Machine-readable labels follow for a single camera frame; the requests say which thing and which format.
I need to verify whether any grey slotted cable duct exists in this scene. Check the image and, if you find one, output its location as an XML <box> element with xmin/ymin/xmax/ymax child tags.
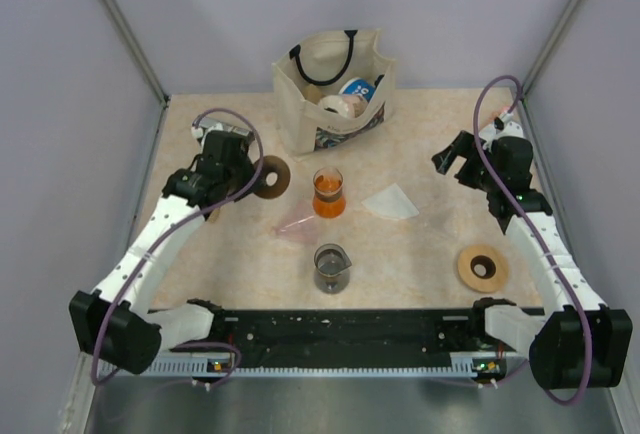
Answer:
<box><xmin>99</xmin><ymin>352</ymin><xmax>509</xmax><ymax>379</ymax></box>

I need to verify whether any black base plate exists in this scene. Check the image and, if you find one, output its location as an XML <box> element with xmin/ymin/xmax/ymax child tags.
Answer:
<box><xmin>204</xmin><ymin>308</ymin><xmax>514</xmax><ymax>369</ymax></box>

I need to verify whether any white tape roll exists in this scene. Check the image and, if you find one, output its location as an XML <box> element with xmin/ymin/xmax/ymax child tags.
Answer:
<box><xmin>318</xmin><ymin>94</ymin><xmax>368</xmax><ymax>119</ymax></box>

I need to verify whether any orange glass carafe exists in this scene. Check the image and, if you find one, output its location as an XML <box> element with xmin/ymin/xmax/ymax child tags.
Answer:
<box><xmin>312</xmin><ymin>167</ymin><xmax>346</xmax><ymax>219</ymax></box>

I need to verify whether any pink glass dripper cone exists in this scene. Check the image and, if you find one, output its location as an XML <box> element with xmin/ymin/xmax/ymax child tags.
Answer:
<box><xmin>273</xmin><ymin>201</ymin><xmax>319</xmax><ymax>245</ymax></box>

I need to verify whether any dark wooden dripper ring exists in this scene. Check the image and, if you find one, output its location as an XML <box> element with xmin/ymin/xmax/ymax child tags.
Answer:
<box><xmin>253</xmin><ymin>155</ymin><xmax>292</xmax><ymax>202</ymax></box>

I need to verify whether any cream canvas tote bag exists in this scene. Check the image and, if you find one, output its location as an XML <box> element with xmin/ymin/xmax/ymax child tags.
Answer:
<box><xmin>272</xmin><ymin>29</ymin><xmax>396</xmax><ymax>156</ymax></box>

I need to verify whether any black rectangular box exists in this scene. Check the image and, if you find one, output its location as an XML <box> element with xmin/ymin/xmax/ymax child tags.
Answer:
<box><xmin>192</xmin><ymin>117</ymin><xmax>255</xmax><ymax>145</ymax></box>

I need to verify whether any blue white cup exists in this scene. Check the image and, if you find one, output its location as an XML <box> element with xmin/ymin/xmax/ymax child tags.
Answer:
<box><xmin>339</xmin><ymin>77</ymin><xmax>376</xmax><ymax>103</ymax></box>

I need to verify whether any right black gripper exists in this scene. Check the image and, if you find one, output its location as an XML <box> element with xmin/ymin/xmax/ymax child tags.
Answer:
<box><xmin>433</xmin><ymin>131</ymin><xmax>502</xmax><ymax>194</ymax></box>

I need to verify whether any light wooden dripper ring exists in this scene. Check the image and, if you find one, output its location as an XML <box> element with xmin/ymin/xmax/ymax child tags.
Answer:
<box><xmin>457</xmin><ymin>244</ymin><xmax>511</xmax><ymax>295</ymax></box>

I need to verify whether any white paper coffee filter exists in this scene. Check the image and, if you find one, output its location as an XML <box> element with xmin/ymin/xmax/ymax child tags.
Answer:
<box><xmin>361</xmin><ymin>183</ymin><xmax>419</xmax><ymax>220</ymax></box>

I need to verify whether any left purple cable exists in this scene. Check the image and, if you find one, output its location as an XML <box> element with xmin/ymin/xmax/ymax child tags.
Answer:
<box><xmin>89</xmin><ymin>107</ymin><xmax>266</xmax><ymax>388</ymax></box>

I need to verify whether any brown paper coffee filter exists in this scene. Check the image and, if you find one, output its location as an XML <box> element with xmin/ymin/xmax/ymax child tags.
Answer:
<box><xmin>206</xmin><ymin>208</ymin><xmax>221</xmax><ymax>223</ymax></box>

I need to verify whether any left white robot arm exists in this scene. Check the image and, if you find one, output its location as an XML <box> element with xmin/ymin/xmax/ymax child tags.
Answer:
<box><xmin>69</xmin><ymin>122</ymin><xmax>264</xmax><ymax>374</ymax></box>

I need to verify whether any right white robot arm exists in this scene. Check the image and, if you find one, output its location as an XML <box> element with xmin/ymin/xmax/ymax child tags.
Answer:
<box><xmin>432</xmin><ymin>120</ymin><xmax>633</xmax><ymax>390</ymax></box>

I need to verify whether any grey glass carafe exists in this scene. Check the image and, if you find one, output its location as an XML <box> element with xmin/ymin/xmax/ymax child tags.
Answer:
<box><xmin>314</xmin><ymin>243</ymin><xmax>352</xmax><ymax>294</ymax></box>

